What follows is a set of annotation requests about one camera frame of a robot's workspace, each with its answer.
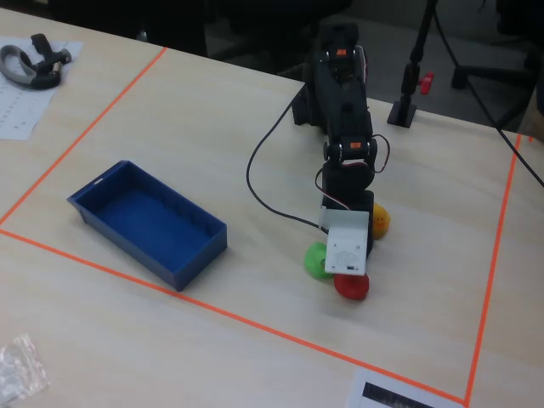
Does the black camera stand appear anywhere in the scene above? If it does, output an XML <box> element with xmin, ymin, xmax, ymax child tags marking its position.
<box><xmin>386</xmin><ymin>0</ymin><xmax>439</xmax><ymax>128</ymax></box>

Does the green rubber duck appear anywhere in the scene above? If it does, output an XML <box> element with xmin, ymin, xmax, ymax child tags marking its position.
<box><xmin>303</xmin><ymin>241</ymin><xmax>336</xmax><ymax>281</ymax></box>

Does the thin black stand cable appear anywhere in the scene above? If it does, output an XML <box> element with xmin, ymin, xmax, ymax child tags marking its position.
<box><xmin>432</xmin><ymin>0</ymin><xmax>544</xmax><ymax>189</ymax></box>

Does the red rubber duck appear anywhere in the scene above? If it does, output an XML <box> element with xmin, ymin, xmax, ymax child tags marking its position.
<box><xmin>333</xmin><ymin>274</ymin><xmax>371</xmax><ymax>303</ymax></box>

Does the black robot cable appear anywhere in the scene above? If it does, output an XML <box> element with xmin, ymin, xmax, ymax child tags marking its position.
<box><xmin>246</xmin><ymin>91</ymin><xmax>331</xmax><ymax>233</ymax></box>

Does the yellow rubber duck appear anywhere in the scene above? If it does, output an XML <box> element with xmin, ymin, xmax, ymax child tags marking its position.
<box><xmin>372</xmin><ymin>203</ymin><xmax>392</xmax><ymax>241</ymax></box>

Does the white printed paper sheet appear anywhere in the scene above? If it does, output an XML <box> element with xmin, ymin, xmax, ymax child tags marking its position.
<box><xmin>0</xmin><ymin>36</ymin><xmax>84</xmax><ymax>141</ymax></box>

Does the paper with black print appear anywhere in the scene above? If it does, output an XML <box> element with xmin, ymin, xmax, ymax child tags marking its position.
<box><xmin>344</xmin><ymin>367</ymin><xmax>467</xmax><ymax>408</ymax></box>

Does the black grey hand clamp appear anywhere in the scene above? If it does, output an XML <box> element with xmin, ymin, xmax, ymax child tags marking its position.
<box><xmin>0</xmin><ymin>32</ymin><xmax>73</xmax><ymax>92</ymax></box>

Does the blue plastic box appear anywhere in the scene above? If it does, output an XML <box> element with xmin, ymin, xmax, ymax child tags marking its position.
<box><xmin>66</xmin><ymin>159</ymin><xmax>229</xmax><ymax>293</ymax></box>

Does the black office chair base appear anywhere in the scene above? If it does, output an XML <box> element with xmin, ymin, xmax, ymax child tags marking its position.
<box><xmin>450</xmin><ymin>42</ymin><xmax>544</xmax><ymax>129</ymax></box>

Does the white gripper camera mount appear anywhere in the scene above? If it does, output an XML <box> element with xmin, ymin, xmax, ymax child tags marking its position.
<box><xmin>318</xmin><ymin>206</ymin><xmax>371</xmax><ymax>277</ymax></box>

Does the clear plastic bag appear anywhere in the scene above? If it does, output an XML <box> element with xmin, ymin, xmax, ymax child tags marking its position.
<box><xmin>0</xmin><ymin>333</ymin><xmax>52</xmax><ymax>407</ymax></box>

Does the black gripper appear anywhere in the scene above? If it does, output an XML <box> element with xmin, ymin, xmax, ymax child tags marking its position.
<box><xmin>320</xmin><ymin>161</ymin><xmax>376</xmax><ymax>261</ymax></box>

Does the orange tape strip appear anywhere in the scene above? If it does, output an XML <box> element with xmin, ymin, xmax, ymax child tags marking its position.
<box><xmin>0</xmin><ymin>229</ymin><xmax>468</xmax><ymax>405</ymax></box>
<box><xmin>0</xmin><ymin>46</ymin><xmax>168</xmax><ymax>227</ymax></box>
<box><xmin>464</xmin><ymin>133</ymin><xmax>523</xmax><ymax>405</ymax></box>

